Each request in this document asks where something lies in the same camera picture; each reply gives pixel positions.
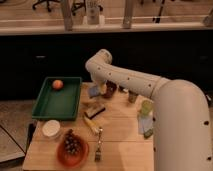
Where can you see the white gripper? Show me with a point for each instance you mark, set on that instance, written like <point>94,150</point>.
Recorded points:
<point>100,82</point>

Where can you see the blue sponge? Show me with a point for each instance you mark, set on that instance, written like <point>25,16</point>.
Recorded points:
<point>93,91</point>

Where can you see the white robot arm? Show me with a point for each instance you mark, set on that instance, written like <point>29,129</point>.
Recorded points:
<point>181,118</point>

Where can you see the green plastic tray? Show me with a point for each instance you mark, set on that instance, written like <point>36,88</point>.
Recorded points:
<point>58,104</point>

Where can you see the dark red bowl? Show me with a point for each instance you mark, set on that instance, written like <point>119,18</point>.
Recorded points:
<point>110,90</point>

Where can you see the black eraser brush block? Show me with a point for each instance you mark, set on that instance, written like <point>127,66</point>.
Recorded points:
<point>94,110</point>

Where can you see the metal cup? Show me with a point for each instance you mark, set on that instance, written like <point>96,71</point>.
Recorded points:
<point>132,97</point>

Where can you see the yellow banana toy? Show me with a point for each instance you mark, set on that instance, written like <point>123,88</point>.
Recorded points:
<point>92,125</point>

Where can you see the orange fruit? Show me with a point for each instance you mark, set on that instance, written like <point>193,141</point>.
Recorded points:
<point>57,84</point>

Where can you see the green plastic cup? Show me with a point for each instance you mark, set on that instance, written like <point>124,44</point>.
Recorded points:
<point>146,107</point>

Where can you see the light blue cloth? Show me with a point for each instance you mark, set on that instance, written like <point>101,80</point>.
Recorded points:
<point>145,123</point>

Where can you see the purple grapes bunch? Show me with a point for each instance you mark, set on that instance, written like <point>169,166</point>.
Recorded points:
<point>70,142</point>

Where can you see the green vegetable toy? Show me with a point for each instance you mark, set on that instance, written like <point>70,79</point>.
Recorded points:
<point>148,133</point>

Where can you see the white round container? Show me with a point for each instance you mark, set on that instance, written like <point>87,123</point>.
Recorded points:
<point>51,129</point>

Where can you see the metal fork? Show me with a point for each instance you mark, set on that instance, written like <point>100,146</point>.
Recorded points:
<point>98,149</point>

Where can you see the white box on counter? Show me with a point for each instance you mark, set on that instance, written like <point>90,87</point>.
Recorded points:
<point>92,12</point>

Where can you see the orange plate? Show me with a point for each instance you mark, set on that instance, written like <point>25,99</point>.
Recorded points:
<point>73,161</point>

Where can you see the black office chair base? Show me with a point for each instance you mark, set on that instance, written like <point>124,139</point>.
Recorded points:
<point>47,2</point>

